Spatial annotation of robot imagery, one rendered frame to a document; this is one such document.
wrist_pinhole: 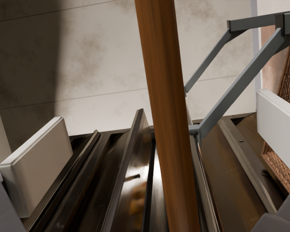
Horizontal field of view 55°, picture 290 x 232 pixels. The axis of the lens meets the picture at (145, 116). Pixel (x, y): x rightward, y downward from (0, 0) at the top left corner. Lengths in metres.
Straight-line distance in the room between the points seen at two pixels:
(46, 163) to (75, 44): 3.91
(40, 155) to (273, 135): 0.13
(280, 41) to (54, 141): 0.55
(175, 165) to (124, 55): 3.70
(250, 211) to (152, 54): 0.84
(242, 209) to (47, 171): 0.90
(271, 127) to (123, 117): 3.93
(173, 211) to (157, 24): 0.16
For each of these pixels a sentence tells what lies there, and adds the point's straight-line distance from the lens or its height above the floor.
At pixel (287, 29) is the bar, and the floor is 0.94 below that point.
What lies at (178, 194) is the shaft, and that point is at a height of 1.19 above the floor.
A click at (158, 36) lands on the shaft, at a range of 0.21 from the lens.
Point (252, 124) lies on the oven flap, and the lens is 1.74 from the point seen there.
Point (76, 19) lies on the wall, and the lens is 4.05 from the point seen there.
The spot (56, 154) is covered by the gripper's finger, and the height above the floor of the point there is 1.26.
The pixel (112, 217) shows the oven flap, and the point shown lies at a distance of 0.81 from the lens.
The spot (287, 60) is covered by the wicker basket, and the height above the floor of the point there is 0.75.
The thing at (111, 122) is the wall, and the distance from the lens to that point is 4.13.
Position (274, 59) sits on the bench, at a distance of 1.82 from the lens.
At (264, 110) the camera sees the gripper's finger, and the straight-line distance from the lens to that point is 0.18.
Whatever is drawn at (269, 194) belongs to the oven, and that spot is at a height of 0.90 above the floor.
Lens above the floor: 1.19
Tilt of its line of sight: 6 degrees up
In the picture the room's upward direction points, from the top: 98 degrees counter-clockwise
